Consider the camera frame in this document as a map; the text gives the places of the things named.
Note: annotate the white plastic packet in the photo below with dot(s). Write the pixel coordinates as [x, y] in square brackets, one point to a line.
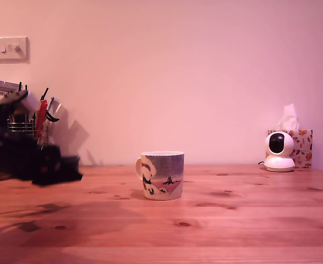
[43, 134]

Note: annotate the printed picture coffee mug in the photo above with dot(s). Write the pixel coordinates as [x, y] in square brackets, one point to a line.
[164, 170]

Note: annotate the black spatula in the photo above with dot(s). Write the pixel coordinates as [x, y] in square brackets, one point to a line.
[26, 88]

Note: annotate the small white round camera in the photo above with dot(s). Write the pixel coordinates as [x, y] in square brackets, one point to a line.
[285, 143]

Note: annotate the red utensil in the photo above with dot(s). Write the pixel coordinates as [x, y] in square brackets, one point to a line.
[42, 112]

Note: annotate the grey wall rail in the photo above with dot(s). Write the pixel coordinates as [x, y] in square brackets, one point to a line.
[10, 85]

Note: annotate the white wall switch plate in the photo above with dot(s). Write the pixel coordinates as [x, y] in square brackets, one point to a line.
[21, 55]

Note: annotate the white tissue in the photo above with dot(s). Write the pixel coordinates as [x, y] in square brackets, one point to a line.
[287, 121]

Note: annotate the leaf print tissue box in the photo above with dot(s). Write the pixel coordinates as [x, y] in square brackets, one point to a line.
[304, 148]

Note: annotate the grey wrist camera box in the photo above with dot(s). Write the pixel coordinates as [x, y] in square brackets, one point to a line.
[30, 103]

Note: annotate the black and metal peeler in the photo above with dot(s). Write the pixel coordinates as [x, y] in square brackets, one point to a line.
[51, 116]

